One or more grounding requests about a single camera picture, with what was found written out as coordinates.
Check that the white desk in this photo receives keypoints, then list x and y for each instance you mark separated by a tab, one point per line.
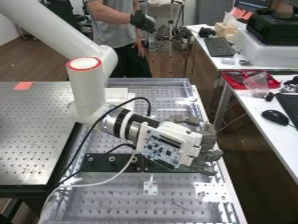
230	66
260	140

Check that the black case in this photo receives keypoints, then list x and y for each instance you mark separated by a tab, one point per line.
274	30

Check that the thin stick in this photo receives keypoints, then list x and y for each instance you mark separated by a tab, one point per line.
150	188

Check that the white storage crate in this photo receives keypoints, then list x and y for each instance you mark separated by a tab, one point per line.
260	51

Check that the black computer mouse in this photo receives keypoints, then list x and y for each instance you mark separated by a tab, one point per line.
274	117

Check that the small white box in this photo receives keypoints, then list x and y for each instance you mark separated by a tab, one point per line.
117	95

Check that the black keyboard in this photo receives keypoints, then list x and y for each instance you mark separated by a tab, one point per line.
290	106
218	46

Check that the red tray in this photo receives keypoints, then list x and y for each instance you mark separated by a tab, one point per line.
232	80

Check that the person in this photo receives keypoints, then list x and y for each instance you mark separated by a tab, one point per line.
110	26

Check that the metal tripod stand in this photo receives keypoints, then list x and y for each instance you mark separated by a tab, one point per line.
170	33

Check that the red tape patch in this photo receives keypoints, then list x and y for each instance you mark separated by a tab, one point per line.
22	86

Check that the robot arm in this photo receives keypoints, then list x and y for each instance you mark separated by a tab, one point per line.
43	23

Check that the clear box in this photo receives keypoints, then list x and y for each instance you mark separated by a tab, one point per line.
133	206

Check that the black plate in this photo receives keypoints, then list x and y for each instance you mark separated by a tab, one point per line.
106	163

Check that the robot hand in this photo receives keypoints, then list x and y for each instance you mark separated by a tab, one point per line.
163	146

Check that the clear plastic cup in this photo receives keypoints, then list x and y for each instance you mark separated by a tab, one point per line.
256	85

